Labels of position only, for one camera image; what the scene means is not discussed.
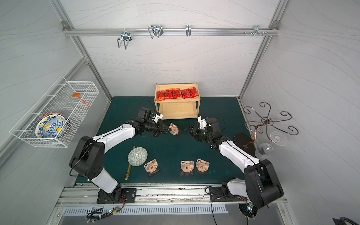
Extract brown tea bag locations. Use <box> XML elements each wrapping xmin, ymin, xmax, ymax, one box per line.
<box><xmin>144</xmin><ymin>159</ymin><xmax>161</xmax><ymax>177</ymax></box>
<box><xmin>181</xmin><ymin>161</ymin><xmax>194</xmax><ymax>176</ymax></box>
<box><xmin>169</xmin><ymin>123</ymin><xmax>179</xmax><ymax>136</ymax></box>
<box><xmin>196</xmin><ymin>158</ymin><xmax>210</xmax><ymax>175</ymax></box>

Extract white vent strip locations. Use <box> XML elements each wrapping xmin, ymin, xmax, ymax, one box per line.
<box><xmin>62</xmin><ymin>204</ymin><xmax>228</xmax><ymax>216</ymax></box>

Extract green patterned bowl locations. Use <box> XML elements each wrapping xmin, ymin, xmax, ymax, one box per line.
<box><xmin>127</xmin><ymin>147</ymin><xmax>148</xmax><ymax>167</ymax></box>

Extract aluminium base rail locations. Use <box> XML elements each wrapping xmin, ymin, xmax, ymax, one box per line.
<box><xmin>56</xmin><ymin>184</ymin><xmax>288</xmax><ymax>207</ymax></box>

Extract small metal hook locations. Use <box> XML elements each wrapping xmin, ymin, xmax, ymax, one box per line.
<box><xmin>186</xmin><ymin>25</ymin><xmax>191</xmax><ymax>37</ymax></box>

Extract red tea bag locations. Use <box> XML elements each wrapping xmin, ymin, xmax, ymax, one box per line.
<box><xmin>165</xmin><ymin>89</ymin><xmax>174</xmax><ymax>100</ymax></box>
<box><xmin>181</xmin><ymin>89</ymin><xmax>191</xmax><ymax>99</ymax></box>
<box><xmin>188</xmin><ymin>87</ymin><xmax>199</xmax><ymax>98</ymax></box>
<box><xmin>172</xmin><ymin>88</ymin><xmax>182</xmax><ymax>99</ymax></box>
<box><xmin>156</xmin><ymin>91</ymin><xmax>166</xmax><ymax>101</ymax></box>

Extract metal double hook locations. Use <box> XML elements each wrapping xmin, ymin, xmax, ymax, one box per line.
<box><xmin>117</xmin><ymin>30</ymin><xmax>132</xmax><ymax>50</ymax></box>

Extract metal clamp hook right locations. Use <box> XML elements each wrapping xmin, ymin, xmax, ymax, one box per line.
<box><xmin>244</xmin><ymin>25</ymin><xmax>268</xmax><ymax>37</ymax></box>

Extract blue yellow patterned plate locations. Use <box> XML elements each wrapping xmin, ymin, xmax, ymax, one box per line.
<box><xmin>35</xmin><ymin>113</ymin><xmax>68</xmax><ymax>138</ymax></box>

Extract left base cables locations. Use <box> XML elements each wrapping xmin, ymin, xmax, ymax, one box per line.
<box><xmin>85</xmin><ymin>193</ymin><xmax>126</xmax><ymax>222</ymax></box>

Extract aluminium top rail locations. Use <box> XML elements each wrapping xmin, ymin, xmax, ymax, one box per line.
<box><xmin>63</xmin><ymin>27</ymin><xmax>280</xmax><ymax>37</ymax></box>

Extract green table mat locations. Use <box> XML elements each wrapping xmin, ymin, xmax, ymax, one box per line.
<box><xmin>105</xmin><ymin>97</ymin><xmax>248</xmax><ymax>184</ymax></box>

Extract metal loop hook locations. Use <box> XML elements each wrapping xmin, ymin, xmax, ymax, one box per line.
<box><xmin>148</xmin><ymin>25</ymin><xmax>164</xmax><ymax>39</ymax></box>

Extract round floor port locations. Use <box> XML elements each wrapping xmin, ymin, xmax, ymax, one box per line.
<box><xmin>239</xmin><ymin>203</ymin><xmax>258</xmax><ymax>218</ymax></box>

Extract metal scroll glass holder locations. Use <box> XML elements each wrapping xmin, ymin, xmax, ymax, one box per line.
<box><xmin>243</xmin><ymin>102</ymin><xmax>299</xmax><ymax>143</ymax></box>

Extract orange spatula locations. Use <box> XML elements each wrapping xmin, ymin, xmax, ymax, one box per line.
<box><xmin>72</xmin><ymin>93</ymin><xmax>91</xmax><ymax>108</ymax></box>

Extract wine glass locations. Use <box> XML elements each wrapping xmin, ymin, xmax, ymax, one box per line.
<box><xmin>255</xmin><ymin>131</ymin><xmax>288</xmax><ymax>160</ymax></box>

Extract gold knife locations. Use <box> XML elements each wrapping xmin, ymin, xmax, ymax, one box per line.
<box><xmin>125</xmin><ymin>146</ymin><xmax>135</xmax><ymax>181</ymax></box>

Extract wooden two-tier shelf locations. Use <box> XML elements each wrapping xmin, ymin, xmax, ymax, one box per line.
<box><xmin>154</xmin><ymin>82</ymin><xmax>201</xmax><ymax>120</ymax></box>

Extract white wire basket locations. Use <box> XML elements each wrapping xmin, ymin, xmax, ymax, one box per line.
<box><xmin>10</xmin><ymin>76</ymin><xmax>99</xmax><ymax>148</ymax></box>

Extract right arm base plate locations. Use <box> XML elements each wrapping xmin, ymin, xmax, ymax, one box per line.
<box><xmin>205</xmin><ymin>186</ymin><xmax>248</xmax><ymax>202</ymax></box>

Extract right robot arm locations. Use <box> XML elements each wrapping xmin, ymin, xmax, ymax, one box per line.
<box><xmin>184</xmin><ymin>117</ymin><xmax>284</xmax><ymax>209</ymax></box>

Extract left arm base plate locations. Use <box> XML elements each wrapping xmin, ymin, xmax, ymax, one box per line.
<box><xmin>96</xmin><ymin>188</ymin><xmax>137</xmax><ymax>204</ymax></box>

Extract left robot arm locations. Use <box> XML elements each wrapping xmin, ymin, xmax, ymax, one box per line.
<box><xmin>69</xmin><ymin>107</ymin><xmax>172</xmax><ymax>194</ymax></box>

